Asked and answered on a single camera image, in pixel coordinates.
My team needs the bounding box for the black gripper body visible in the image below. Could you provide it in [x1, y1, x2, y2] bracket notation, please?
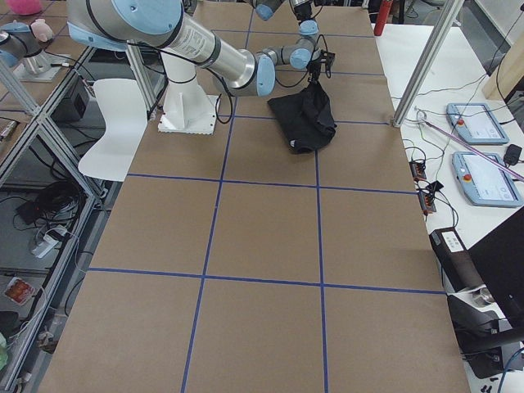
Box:
[307, 50, 336, 79]

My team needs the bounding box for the black graphic t-shirt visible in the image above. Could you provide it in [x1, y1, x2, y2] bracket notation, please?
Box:
[268, 82, 337, 154]

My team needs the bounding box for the metal reacher grabber tool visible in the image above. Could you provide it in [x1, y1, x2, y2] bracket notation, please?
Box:
[413, 106, 524, 183]

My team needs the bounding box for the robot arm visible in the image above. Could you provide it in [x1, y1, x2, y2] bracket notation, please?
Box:
[246, 0, 313, 22]
[67, 0, 335, 97]

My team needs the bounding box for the red fire extinguisher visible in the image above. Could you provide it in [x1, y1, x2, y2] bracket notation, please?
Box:
[373, 0, 393, 37]

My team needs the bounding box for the far teach pendant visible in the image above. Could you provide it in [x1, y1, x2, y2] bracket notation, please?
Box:
[446, 102, 509, 146]

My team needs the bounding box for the teach pendant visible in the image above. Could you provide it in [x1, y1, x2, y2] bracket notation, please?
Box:
[452, 151, 523, 208]
[446, 102, 509, 146]

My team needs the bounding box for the white plastic chair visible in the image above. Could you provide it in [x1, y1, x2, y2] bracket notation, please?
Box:
[78, 79, 148, 182]

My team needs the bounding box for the near teach pendant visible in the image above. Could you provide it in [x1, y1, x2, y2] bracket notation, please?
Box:
[452, 151, 523, 208]

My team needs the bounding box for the black monitor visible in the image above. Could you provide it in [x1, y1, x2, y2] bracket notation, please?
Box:
[469, 209, 523, 328]

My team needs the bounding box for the aluminium frame post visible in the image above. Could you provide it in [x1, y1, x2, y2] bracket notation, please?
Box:
[391, 0, 464, 128]

